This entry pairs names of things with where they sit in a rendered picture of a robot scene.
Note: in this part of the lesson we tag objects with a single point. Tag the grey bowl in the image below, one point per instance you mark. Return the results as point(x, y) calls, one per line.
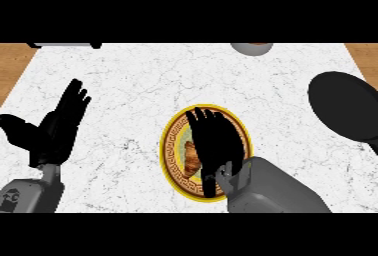
point(251, 48)

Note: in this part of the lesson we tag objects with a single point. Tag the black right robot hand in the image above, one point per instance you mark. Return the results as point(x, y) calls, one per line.
point(216, 143)

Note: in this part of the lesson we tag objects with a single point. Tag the brown croissant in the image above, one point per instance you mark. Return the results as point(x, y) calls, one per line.
point(192, 160)

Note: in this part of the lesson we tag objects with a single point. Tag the black pan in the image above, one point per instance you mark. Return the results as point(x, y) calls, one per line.
point(347, 106)

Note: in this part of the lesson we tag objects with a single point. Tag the black and grey appliance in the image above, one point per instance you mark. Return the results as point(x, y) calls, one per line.
point(63, 44)

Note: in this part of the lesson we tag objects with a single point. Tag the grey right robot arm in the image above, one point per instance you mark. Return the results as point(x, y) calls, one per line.
point(270, 188)

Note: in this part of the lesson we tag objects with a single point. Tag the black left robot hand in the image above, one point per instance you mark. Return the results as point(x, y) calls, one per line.
point(59, 133)

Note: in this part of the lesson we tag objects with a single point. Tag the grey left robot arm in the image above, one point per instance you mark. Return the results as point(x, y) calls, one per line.
point(34, 191)

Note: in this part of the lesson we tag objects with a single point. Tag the yellow patterned plate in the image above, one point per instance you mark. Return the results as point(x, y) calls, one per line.
point(170, 156)

